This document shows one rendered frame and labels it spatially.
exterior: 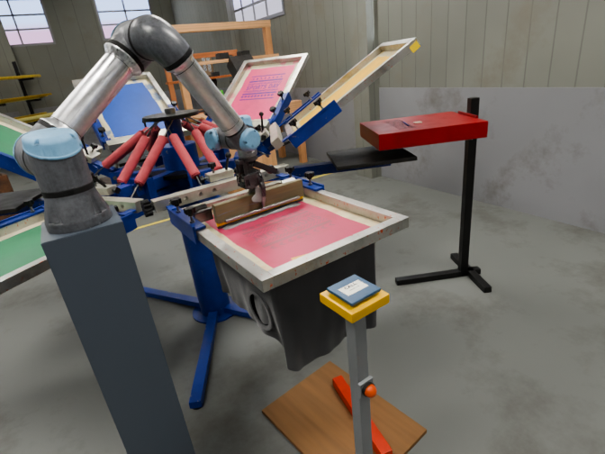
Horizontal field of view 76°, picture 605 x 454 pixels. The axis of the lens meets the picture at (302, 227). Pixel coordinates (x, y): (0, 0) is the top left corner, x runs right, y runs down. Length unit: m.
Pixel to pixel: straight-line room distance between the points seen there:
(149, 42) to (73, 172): 0.40
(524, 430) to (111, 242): 1.76
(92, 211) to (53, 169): 0.12
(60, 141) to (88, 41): 10.65
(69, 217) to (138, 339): 0.38
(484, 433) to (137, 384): 1.41
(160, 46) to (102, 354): 0.84
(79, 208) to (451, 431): 1.66
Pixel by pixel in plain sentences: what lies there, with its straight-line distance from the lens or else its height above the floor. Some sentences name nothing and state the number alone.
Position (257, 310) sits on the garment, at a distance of 1.43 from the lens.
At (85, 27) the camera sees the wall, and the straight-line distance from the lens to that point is 11.72.
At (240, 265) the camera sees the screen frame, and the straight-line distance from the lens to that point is 1.16.
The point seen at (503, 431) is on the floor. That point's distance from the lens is 2.04.
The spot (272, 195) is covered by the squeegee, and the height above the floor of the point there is 1.02.
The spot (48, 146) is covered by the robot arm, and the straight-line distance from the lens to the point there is 1.06.
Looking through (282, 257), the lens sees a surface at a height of 0.95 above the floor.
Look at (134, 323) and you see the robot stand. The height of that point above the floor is 0.91.
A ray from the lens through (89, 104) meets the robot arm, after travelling 1.24.
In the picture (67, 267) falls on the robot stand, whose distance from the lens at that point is 1.10.
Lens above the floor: 1.52
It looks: 23 degrees down
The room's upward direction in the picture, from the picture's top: 7 degrees counter-clockwise
